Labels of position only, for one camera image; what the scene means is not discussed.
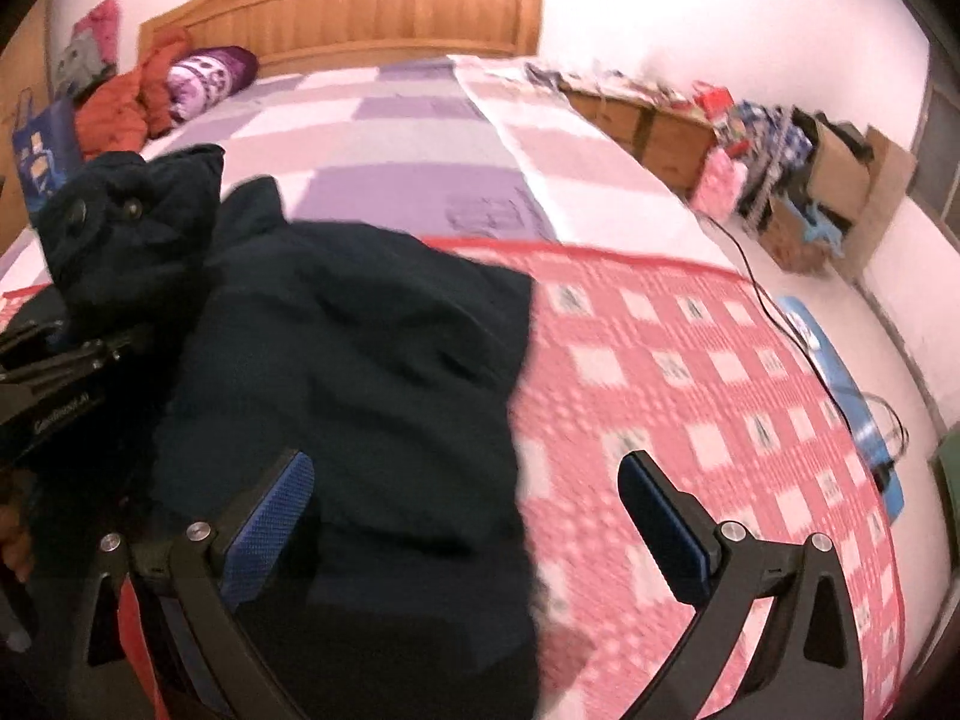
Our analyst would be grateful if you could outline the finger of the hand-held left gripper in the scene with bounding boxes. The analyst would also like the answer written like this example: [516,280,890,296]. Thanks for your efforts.
[0,319,72,362]
[0,324,155,402]

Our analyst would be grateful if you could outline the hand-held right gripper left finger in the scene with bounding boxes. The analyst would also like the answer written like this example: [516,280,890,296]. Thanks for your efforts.
[67,450,316,720]

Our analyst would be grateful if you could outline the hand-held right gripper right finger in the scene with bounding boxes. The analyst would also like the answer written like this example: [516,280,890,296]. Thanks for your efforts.
[616,450,865,720]

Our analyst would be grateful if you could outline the dark navy padded jacket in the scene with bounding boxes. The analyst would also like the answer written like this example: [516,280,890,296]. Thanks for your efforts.
[30,142,542,720]

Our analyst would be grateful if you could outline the pink and grey clothes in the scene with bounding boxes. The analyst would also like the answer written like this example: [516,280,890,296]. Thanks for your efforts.
[49,0,121,102]

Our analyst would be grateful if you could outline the person's left hand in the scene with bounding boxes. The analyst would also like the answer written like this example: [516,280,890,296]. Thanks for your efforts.
[0,499,35,586]

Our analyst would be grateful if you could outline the red checkered mat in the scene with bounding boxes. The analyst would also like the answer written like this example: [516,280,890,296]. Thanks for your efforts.
[0,236,905,720]

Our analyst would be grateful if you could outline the blue tote bag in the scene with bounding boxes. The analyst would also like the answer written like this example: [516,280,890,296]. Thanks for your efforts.
[11,90,83,218]

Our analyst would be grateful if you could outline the blue floor mat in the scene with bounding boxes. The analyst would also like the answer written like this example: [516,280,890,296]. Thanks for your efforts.
[776,296,908,518]

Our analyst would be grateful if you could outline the orange padded jacket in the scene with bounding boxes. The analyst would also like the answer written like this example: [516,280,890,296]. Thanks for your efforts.
[75,30,188,162]

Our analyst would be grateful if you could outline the wooden wardrobe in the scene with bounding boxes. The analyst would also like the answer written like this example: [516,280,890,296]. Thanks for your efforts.
[0,15,53,256]

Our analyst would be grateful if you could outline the green board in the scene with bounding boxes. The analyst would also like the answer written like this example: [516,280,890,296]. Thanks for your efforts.
[930,442,960,533]

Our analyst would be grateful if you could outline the purple patterned pillow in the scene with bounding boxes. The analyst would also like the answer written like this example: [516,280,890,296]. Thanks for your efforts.
[166,45,260,122]

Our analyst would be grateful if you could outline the small cardboard box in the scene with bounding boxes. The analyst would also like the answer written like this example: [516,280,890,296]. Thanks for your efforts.
[757,195,833,275]

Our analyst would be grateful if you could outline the pink plastic bag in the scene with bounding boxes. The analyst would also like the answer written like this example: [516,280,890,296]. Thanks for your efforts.
[690,146,747,222]

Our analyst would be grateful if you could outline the wooden nightstand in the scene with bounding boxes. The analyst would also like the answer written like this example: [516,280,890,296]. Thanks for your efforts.
[562,79,717,196]

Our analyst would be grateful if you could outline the large cardboard box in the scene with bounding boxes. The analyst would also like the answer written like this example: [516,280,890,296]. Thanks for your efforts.
[806,116,920,282]

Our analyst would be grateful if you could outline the bed with checkered sheet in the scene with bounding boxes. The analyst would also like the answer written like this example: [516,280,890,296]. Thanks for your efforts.
[0,52,751,301]

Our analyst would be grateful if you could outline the blue plaid clothing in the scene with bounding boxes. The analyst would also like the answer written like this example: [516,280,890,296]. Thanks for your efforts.
[724,101,815,218]

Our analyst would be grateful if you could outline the red gift box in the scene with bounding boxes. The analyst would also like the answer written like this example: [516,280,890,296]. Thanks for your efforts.
[694,82,736,119]

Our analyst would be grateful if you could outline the wooden headboard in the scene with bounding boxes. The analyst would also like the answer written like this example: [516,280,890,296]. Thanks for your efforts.
[139,0,545,80]

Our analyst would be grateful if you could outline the pile of papers and trinkets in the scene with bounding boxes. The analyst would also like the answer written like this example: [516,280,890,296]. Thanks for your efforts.
[525,60,695,106]

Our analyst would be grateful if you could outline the window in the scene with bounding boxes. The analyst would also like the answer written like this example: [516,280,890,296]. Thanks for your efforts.
[911,52,960,233]

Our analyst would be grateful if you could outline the black power cable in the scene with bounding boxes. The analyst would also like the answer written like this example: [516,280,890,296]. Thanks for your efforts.
[697,214,908,492]

